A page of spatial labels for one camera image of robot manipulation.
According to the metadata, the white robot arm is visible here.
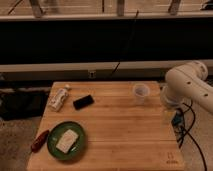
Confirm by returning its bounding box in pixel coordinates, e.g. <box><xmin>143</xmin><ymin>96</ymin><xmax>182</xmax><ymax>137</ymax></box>
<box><xmin>160</xmin><ymin>61</ymin><xmax>213</xmax><ymax>115</ymax></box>

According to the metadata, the black eraser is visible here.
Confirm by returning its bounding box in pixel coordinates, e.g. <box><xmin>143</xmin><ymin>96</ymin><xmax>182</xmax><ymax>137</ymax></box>
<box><xmin>73</xmin><ymin>95</ymin><xmax>94</xmax><ymax>110</ymax></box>

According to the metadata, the black hanging cable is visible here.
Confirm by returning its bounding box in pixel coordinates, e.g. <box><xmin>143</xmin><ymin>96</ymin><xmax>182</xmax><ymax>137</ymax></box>
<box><xmin>110</xmin><ymin>9</ymin><xmax>140</xmax><ymax>76</ymax></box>

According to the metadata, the black cable on floor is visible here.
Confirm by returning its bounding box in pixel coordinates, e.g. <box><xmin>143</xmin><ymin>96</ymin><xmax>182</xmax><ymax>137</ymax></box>
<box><xmin>175</xmin><ymin>102</ymin><xmax>208</xmax><ymax>171</ymax></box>

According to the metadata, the white sponge block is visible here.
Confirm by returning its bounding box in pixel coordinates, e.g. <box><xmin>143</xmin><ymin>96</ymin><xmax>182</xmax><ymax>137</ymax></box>
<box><xmin>56</xmin><ymin>129</ymin><xmax>79</xmax><ymax>153</ymax></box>

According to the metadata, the blue object beside table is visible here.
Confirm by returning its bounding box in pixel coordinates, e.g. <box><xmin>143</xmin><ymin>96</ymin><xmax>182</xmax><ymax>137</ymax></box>
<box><xmin>171</xmin><ymin>113</ymin><xmax>183</xmax><ymax>126</ymax></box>

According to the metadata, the clear plastic cup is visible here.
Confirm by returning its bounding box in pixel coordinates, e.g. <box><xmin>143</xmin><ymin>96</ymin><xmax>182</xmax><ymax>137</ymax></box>
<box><xmin>133</xmin><ymin>84</ymin><xmax>150</xmax><ymax>105</ymax></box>

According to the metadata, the green plate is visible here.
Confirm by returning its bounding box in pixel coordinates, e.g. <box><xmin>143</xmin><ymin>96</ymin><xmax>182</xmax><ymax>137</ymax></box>
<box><xmin>47</xmin><ymin>121</ymin><xmax>86</xmax><ymax>161</ymax></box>

